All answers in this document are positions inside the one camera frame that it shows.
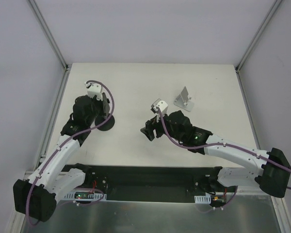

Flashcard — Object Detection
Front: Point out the aluminium frame post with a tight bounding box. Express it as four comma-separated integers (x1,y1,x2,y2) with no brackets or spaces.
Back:
26,0,69,72
235,0,284,74

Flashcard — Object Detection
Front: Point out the purple cable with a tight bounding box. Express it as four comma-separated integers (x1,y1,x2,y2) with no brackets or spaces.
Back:
25,80,116,226
156,108,291,192

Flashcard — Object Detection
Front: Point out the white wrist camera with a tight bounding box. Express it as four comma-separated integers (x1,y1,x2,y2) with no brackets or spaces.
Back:
150,99,168,115
84,82,103,100

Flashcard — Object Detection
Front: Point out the right aluminium frame post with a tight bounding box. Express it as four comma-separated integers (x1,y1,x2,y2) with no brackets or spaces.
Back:
235,0,284,74

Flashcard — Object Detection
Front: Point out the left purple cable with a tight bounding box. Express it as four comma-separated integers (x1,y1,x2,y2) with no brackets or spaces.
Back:
25,80,116,226

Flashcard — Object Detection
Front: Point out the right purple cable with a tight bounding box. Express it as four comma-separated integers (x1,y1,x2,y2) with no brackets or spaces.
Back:
156,108,291,192

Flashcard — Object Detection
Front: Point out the black round-base phone stand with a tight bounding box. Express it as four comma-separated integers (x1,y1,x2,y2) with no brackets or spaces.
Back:
95,116,115,132

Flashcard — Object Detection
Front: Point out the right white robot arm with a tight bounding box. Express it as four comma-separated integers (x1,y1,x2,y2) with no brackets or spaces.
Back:
140,111,291,198

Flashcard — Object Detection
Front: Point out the left white cable duct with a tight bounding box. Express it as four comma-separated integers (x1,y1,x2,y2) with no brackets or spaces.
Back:
62,192,107,201

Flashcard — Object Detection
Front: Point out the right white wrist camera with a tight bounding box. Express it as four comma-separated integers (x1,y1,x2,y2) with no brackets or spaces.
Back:
150,99,168,115

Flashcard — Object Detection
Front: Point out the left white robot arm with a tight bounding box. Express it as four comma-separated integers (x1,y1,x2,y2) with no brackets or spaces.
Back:
13,93,114,223

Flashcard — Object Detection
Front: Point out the white cable duct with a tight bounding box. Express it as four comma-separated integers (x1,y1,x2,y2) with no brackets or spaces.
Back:
194,195,211,204
62,192,107,201

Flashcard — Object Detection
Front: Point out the left aluminium frame post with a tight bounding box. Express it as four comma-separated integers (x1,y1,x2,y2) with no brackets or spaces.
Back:
26,0,69,72

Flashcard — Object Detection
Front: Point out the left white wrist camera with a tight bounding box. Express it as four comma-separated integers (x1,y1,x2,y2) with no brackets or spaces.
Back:
84,82,103,100

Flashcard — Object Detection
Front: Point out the silver folding phone stand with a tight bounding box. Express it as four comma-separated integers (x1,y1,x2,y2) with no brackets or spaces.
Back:
174,87,194,112

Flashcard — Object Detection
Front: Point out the right white cable duct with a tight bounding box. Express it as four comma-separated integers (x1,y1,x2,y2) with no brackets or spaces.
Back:
194,195,211,204

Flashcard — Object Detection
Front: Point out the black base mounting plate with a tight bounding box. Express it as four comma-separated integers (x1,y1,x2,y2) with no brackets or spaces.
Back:
63,164,248,202

